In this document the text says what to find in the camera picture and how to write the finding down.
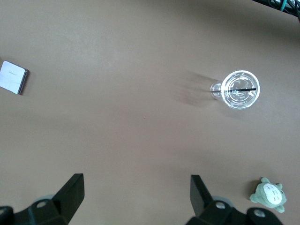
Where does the purple square card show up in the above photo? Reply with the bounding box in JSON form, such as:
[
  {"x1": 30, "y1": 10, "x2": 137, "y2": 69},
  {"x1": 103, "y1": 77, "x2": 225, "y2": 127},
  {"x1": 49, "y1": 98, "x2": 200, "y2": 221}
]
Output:
[{"x1": 0, "y1": 60, "x2": 30, "y2": 95}]

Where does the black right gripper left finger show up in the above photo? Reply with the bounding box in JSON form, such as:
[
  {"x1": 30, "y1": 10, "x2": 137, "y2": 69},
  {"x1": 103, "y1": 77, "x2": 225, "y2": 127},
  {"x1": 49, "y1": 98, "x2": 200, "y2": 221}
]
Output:
[{"x1": 0, "y1": 173, "x2": 85, "y2": 225}]

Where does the brown table cover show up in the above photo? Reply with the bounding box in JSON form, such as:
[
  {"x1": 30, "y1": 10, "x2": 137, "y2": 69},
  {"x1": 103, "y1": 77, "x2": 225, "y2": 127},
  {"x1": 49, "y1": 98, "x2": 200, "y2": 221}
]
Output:
[{"x1": 0, "y1": 0, "x2": 300, "y2": 225}]

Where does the grey Totoro plush toy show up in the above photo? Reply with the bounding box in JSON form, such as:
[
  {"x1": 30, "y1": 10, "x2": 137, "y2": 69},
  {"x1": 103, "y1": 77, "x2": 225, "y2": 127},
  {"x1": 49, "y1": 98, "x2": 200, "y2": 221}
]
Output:
[{"x1": 249, "y1": 177, "x2": 287, "y2": 213}]

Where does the black drinking straw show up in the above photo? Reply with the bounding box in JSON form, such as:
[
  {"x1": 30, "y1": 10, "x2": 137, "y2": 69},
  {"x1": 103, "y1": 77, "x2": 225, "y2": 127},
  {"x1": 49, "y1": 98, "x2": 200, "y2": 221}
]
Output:
[{"x1": 211, "y1": 88, "x2": 257, "y2": 93}]

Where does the clear plastic cup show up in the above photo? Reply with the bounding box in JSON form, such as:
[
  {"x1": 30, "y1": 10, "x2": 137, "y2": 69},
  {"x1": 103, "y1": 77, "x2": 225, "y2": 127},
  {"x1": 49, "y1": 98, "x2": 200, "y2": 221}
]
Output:
[{"x1": 210, "y1": 69, "x2": 261, "y2": 109}]

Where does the black cable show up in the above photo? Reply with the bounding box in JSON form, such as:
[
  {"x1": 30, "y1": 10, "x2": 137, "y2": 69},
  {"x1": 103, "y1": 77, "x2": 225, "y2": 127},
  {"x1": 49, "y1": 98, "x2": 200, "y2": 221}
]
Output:
[{"x1": 252, "y1": 0, "x2": 300, "y2": 23}]

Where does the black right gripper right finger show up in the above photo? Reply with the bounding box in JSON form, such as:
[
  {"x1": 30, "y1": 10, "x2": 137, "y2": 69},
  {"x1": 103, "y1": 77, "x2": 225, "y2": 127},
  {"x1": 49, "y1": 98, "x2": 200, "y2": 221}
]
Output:
[{"x1": 185, "y1": 174, "x2": 284, "y2": 225}]

